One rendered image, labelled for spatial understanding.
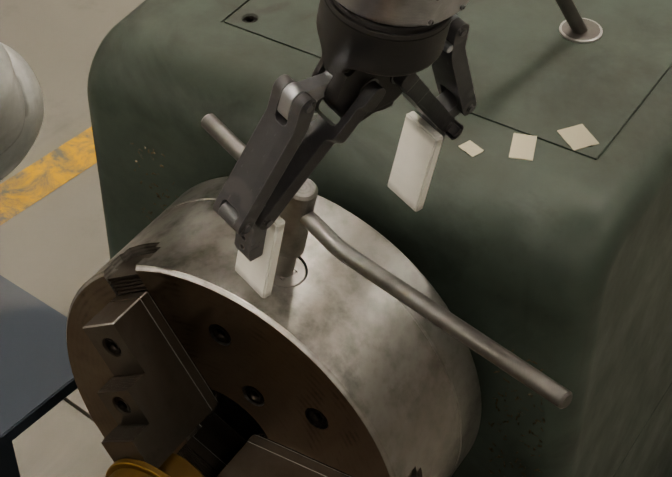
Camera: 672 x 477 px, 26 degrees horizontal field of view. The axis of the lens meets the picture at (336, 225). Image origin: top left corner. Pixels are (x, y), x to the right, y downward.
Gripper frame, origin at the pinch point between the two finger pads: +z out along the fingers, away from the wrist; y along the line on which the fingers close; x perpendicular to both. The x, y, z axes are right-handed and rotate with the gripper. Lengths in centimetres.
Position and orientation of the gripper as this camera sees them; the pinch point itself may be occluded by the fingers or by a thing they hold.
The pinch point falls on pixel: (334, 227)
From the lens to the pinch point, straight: 95.8
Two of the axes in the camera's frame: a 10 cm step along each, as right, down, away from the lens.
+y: 7.4, -4.1, 5.4
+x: -6.5, -6.2, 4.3
